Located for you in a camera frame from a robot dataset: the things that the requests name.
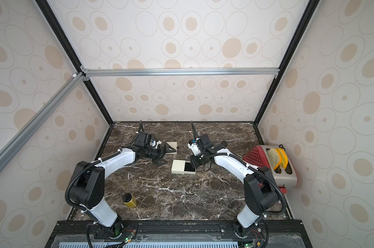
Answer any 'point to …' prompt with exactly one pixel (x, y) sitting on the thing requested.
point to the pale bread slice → (274, 157)
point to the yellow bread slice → (283, 158)
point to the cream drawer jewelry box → (174, 145)
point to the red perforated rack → (256, 157)
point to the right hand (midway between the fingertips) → (190, 164)
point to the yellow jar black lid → (129, 200)
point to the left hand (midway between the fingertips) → (174, 154)
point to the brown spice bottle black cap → (224, 143)
